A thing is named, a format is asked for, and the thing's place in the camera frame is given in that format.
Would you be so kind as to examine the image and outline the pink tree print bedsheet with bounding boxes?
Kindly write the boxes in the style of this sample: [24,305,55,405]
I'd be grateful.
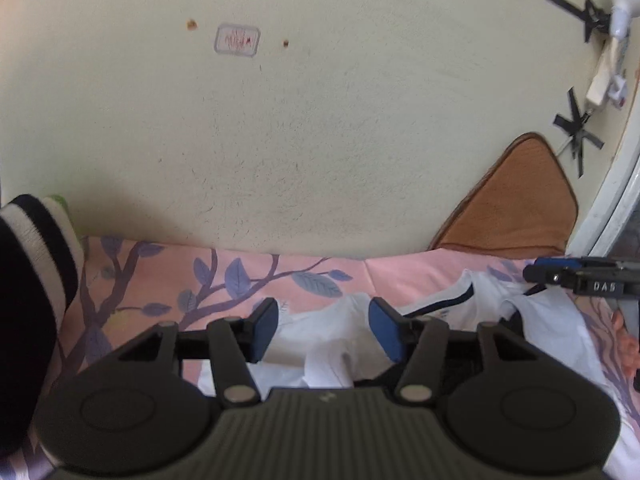
[15,234,640,480]

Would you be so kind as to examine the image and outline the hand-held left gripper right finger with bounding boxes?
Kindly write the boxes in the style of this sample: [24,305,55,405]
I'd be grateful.
[368,297,540,404]

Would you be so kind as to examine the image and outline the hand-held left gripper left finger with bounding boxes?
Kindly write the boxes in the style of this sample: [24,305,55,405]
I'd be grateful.
[117,297,279,407]

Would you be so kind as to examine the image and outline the white window frame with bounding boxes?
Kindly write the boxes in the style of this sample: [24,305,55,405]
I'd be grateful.
[565,67,640,273]

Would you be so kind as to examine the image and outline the green cloth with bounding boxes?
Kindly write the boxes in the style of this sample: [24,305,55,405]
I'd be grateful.
[46,195,72,221]

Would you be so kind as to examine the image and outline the brown cushion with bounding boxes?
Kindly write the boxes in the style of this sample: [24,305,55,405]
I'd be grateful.
[429,132,580,260]

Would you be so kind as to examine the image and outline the black tape strips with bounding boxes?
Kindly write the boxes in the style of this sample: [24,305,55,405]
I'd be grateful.
[552,87,606,179]
[545,0,614,43]

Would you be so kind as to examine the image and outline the white garment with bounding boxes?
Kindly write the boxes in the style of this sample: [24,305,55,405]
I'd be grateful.
[197,269,640,480]

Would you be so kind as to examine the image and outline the navy and white striped cloth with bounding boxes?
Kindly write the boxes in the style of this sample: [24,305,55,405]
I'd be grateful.
[0,194,86,461]

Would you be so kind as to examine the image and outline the wall sticker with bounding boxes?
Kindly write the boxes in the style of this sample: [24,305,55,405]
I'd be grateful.
[214,23,261,56]

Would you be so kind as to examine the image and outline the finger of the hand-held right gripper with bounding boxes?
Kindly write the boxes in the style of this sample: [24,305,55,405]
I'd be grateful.
[522,256,581,296]

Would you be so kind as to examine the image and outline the white power strip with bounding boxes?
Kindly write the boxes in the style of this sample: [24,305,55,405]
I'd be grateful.
[586,35,631,109]

